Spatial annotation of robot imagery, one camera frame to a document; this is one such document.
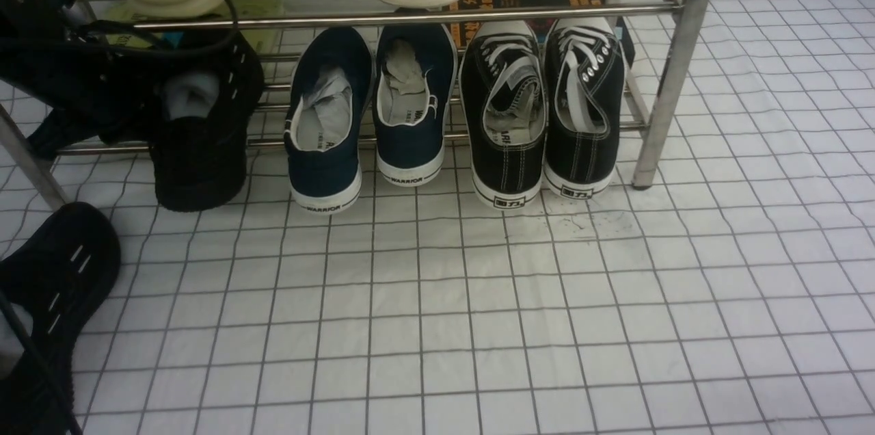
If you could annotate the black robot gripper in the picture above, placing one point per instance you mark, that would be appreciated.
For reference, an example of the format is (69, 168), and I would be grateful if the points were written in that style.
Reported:
(91, 85)

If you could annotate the navy canvas shoe right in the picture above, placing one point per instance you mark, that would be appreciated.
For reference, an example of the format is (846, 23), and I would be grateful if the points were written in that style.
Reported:
(416, 69)

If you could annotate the navy canvas shoe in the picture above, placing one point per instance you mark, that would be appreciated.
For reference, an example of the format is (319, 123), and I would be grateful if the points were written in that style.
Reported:
(416, 69)
(332, 85)

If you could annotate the green paper behind rack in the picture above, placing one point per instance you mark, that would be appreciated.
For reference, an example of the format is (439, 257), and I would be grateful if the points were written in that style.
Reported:
(261, 40)

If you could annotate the black canvas sneaker right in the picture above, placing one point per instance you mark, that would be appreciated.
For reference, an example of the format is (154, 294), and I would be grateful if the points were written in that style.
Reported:
(584, 77)

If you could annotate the dark printed box behind rack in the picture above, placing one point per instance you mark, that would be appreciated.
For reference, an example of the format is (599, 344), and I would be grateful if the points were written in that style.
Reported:
(463, 33)

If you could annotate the navy canvas shoe left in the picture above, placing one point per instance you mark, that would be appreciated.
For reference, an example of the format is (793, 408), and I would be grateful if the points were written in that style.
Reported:
(332, 85)

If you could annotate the black canvas sneaker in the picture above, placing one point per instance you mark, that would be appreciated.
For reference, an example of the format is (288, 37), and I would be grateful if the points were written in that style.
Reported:
(584, 77)
(501, 93)

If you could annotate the black canvas sneaker left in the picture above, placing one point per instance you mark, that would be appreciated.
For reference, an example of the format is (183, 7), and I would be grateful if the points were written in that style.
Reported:
(501, 93)

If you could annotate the silver metal shoe rack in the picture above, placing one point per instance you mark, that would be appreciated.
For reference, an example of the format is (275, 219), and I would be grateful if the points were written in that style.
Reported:
(652, 123)

